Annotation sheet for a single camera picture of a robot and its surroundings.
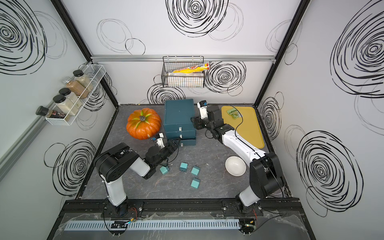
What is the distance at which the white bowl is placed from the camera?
33.2 inches

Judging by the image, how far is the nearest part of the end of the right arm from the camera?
0.65 meters

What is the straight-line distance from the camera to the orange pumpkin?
0.93 m
